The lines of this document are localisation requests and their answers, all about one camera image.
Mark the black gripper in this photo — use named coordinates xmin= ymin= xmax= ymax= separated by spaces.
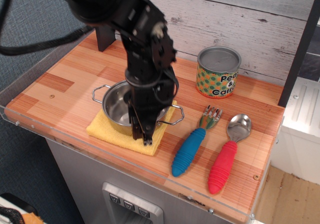
xmin=125 ymin=67 xmax=179 ymax=146

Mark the small stainless steel pot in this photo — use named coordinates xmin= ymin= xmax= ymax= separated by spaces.
xmin=92 ymin=80 xmax=185 ymax=136

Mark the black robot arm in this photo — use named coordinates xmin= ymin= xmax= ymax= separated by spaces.
xmin=67 ymin=0 xmax=179 ymax=145

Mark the yellow folded towel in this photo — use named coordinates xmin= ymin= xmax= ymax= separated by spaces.
xmin=86 ymin=109 xmax=167 ymax=156

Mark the grey dispenser panel with buttons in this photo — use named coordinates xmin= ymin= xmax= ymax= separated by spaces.
xmin=102 ymin=182 xmax=164 ymax=224

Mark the peas and carrots toy can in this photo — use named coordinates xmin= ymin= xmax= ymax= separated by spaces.
xmin=195 ymin=46 xmax=242 ymax=99

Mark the clear acrylic table guard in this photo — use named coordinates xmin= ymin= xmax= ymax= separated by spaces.
xmin=0 ymin=33 xmax=284 ymax=224

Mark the orange plush object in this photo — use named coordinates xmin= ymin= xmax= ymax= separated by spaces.
xmin=22 ymin=212 xmax=44 ymax=224

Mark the white cabinet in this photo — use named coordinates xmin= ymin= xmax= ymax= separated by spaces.
xmin=270 ymin=77 xmax=320 ymax=184

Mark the fork with blue handle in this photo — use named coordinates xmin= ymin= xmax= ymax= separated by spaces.
xmin=171 ymin=105 xmax=223 ymax=177

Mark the spoon with red handle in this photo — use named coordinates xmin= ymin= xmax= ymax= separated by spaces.
xmin=207 ymin=113 xmax=252 ymax=194

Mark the black vertical post left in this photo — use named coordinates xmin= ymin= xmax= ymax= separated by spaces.
xmin=95 ymin=25 xmax=116 ymax=52

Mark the black vertical post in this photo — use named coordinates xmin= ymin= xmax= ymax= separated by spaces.
xmin=95 ymin=25 xmax=116 ymax=52
xmin=277 ymin=0 xmax=320 ymax=108

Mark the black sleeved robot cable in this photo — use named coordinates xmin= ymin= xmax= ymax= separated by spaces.
xmin=0 ymin=0 xmax=93 ymax=57

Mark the black vertical post right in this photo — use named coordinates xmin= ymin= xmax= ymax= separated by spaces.
xmin=277 ymin=0 xmax=320 ymax=108

